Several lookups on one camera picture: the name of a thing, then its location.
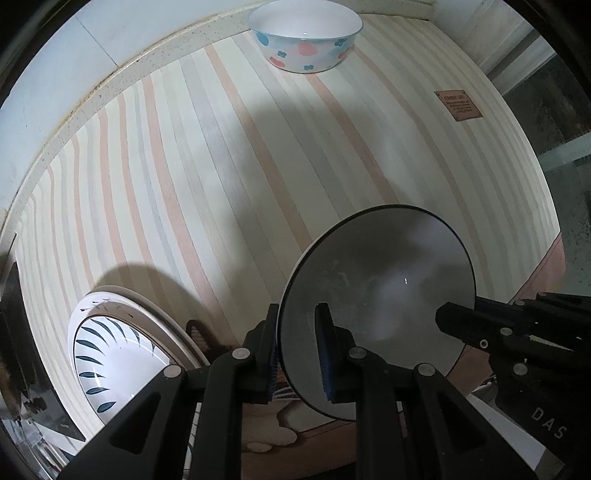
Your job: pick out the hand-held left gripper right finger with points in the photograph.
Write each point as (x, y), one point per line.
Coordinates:
(325, 350)

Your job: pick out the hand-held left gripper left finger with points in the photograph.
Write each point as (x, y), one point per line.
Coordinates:
(258, 360)

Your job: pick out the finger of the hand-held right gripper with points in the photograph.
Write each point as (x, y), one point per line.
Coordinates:
(466, 321)

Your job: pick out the white plate grey floral print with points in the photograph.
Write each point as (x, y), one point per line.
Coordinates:
(185, 334)

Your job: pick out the white floral bowl blue rim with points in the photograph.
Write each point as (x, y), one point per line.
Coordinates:
(304, 18)
(392, 277)

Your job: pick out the white plate blue leaf pattern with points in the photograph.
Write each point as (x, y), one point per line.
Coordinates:
(120, 360)

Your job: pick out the striped cat print cloth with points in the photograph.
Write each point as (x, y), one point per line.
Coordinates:
(207, 161)

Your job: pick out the sliding glass door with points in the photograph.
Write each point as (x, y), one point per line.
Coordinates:
(554, 92)

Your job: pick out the black glass gas stove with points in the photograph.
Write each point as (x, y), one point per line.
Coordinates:
(14, 323)

